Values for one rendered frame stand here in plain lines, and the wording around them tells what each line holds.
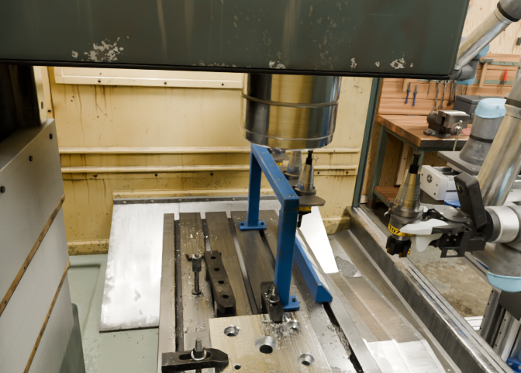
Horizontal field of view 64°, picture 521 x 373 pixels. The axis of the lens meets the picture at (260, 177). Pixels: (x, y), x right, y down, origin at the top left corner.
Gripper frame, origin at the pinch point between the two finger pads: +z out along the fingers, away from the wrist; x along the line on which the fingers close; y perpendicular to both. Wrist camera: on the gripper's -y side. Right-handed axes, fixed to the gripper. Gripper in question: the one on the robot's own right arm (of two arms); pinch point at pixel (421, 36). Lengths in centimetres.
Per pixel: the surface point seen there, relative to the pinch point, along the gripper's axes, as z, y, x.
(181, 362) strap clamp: -98, 38, -146
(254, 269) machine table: -60, 53, -116
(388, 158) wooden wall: 120, 126, 91
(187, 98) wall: 3, 12, -115
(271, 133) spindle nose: -104, -7, -128
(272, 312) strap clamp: -90, 41, -124
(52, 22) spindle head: -103, -25, -153
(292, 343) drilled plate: -99, 43, -123
